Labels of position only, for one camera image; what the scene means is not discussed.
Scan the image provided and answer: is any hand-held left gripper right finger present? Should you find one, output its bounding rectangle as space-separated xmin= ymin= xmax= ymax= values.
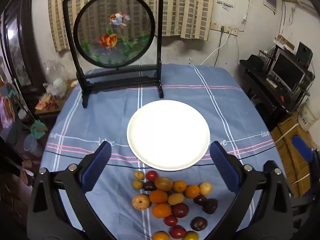
xmin=202 ymin=141 xmax=294 ymax=240

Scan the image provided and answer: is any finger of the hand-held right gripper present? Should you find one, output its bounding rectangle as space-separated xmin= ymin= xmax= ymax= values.
xmin=291 ymin=134 xmax=315 ymax=163

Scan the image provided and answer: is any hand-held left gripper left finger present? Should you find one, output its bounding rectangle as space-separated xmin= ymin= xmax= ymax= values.
xmin=26 ymin=141 xmax=118 ymax=240

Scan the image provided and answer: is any small pale yellow plum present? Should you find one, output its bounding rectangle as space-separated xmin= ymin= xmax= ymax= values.
xmin=199 ymin=182 xmax=213 ymax=196

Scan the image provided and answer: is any tan pear with stem hole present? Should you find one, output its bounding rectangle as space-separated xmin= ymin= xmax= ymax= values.
xmin=132 ymin=193 xmax=151 ymax=211

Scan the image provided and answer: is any white round plate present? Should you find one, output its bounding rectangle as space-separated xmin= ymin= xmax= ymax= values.
xmin=127 ymin=100 xmax=211 ymax=171

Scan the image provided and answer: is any dark red plum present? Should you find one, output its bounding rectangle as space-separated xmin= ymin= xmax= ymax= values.
xmin=171 ymin=202 xmax=189 ymax=218

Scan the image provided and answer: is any orange tangerine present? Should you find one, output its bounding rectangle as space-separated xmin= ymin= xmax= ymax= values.
xmin=152 ymin=203 xmax=172 ymax=218
xmin=149 ymin=190 xmax=168 ymax=204

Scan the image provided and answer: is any cardboard box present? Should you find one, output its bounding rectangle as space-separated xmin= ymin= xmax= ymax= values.
xmin=271 ymin=112 xmax=315 ymax=198

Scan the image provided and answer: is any white bucket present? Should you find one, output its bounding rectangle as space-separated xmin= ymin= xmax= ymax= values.
xmin=297 ymin=105 xmax=318 ymax=130

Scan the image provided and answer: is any blue striped tablecloth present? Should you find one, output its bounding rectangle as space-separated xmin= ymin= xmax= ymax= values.
xmin=40 ymin=64 xmax=287 ymax=240

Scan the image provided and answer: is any green plastic dustpan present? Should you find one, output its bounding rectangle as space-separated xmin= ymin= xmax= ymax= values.
xmin=30 ymin=120 xmax=49 ymax=140

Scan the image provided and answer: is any black computer desk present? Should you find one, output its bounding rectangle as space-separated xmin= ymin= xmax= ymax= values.
xmin=241 ymin=65 xmax=314 ymax=130

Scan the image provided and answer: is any computer monitor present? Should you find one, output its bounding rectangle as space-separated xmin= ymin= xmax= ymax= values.
xmin=269 ymin=53 xmax=307 ymax=92

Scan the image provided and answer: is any tray of red pieces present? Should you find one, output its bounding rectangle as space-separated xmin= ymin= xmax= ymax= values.
xmin=35 ymin=94 xmax=59 ymax=110

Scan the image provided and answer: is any white jar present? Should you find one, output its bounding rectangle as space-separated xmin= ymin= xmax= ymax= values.
xmin=51 ymin=78 xmax=67 ymax=98

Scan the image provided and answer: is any black speaker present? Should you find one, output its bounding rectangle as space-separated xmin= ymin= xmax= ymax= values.
xmin=296 ymin=42 xmax=313 ymax=65

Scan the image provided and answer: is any black hat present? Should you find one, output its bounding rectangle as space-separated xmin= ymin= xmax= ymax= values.
xmin=239 ymin=54 xmax=266 ymax=72

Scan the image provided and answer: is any pink patterned bag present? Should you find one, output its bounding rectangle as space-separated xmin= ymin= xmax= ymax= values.
xmin=0 ymin=96 xmax=13 ymax=128

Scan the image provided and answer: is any flat tan box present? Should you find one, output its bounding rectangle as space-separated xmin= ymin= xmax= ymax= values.
xmin=274 ymin=34 xmax=295 ymax=50

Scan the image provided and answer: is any clear plastic bag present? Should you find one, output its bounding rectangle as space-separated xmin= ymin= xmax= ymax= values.
xmin=44 ymin=59 xmax=70 ymax=98

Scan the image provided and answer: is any round goldfish screen black stand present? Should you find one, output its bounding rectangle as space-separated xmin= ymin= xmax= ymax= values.
xmin=62 ymin=0 xmax=165 ymax=109

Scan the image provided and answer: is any dark wooden cabinet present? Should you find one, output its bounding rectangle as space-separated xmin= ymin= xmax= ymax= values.
xmin=0 ymin=0 xmax=45 ymax=95

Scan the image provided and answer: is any beige checked curtain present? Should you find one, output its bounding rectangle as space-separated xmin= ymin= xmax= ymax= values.
xmin=47 ymin=0 xmax=216 ymax=53

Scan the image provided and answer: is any white power cable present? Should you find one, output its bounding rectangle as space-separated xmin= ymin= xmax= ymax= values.
xmin=200 ymin=31 xmax=231 ymax=67

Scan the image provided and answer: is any white wall socket strip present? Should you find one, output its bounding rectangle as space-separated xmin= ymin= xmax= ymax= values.
xmin=210 ymin=21 xmax=239 ymax=36

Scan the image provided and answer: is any white wall meter box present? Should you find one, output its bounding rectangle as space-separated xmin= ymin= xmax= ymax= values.
xmin=264 ymin=0 xmax=278 ymax=14

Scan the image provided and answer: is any paper wall notice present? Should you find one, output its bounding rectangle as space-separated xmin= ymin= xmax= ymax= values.
xmin=217 ymin=0 xmax=235 ymax=12

